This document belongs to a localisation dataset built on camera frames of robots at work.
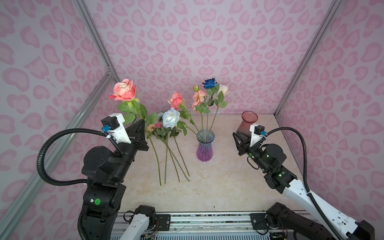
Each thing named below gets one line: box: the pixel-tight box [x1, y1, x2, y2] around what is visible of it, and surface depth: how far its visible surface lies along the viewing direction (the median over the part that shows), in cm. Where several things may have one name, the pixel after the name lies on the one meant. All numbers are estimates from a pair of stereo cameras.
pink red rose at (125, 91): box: [108, 78, 148, 125], surface depth 44 cm
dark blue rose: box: [202, 78, 220, 131], surface depth 77 cm
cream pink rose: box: [206, 84, 230, 141], surface depth 78 cm
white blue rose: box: [162, 108, 191, 182], surface depth 62 cm
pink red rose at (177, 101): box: [167, 91, 199, 133], surface depth 71 cm
